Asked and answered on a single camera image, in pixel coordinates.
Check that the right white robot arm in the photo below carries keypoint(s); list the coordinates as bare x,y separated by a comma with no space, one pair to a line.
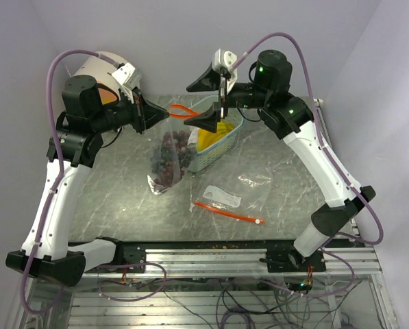
292,121

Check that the aluminium frame rail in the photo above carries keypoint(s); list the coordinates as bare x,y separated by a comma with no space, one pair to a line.
223,261

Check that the light blue plastic basket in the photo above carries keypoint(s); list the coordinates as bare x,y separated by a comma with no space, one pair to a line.
206,157

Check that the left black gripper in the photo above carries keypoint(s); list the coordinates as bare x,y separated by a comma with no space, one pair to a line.
144,114

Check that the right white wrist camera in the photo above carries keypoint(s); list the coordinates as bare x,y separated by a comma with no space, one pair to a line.
222,63

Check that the red grape bunch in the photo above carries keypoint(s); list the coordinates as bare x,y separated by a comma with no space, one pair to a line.
180,155

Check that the dark blue grape bunch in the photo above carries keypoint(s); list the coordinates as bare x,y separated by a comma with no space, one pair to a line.
158,159

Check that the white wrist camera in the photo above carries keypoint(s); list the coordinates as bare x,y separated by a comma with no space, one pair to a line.
222,63
128,77

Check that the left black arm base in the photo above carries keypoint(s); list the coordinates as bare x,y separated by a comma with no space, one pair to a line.
125,253

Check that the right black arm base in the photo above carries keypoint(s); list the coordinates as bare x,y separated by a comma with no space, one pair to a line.
285,259

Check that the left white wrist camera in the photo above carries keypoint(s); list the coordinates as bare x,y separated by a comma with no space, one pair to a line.
128,77

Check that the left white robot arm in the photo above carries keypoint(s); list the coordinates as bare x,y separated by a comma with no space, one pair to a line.
45,254

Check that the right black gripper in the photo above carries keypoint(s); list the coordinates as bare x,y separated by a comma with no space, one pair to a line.
209,81

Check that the yellow banana bunch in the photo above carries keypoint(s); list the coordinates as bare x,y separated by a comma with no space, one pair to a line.
207,139

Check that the clear zip bag orange zipper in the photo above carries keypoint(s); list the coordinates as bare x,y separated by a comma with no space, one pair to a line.
177,115

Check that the white cylinder orange lid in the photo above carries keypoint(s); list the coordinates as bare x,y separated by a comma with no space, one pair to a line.
101,70

